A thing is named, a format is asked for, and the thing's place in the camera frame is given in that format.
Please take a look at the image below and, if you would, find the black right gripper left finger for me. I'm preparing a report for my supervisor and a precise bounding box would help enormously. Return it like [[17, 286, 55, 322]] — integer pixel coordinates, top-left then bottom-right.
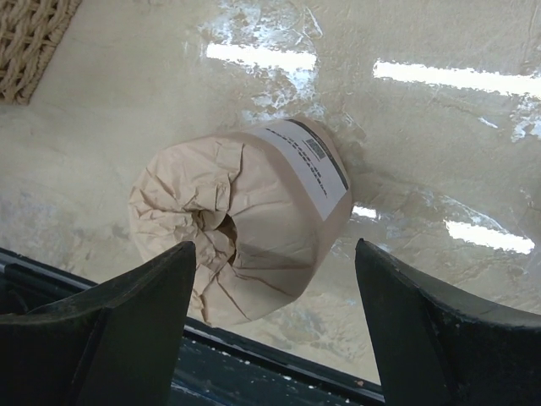
[[1, 242, 195, 405]]

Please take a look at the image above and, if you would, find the wicker basket with cloth liner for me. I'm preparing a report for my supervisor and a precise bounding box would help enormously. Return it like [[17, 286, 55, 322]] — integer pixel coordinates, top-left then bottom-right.
[[1, 0, 81, 105]]

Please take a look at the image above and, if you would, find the brown roll table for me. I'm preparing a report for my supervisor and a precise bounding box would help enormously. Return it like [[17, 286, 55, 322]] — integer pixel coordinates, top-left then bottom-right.
[[128, 117, 352, 326]]

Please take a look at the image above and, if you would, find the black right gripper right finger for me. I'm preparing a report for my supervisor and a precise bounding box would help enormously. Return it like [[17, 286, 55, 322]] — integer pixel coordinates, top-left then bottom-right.
[[354, 239, 540, 405]]

